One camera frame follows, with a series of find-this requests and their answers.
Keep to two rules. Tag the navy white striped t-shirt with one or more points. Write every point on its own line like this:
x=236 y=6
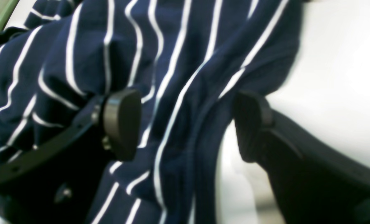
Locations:
x=187 y=58

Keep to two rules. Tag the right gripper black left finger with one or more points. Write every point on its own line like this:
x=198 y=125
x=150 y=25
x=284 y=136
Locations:
x=56 y=184

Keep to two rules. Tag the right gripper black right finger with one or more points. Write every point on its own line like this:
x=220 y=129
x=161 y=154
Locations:
x=312 y=183

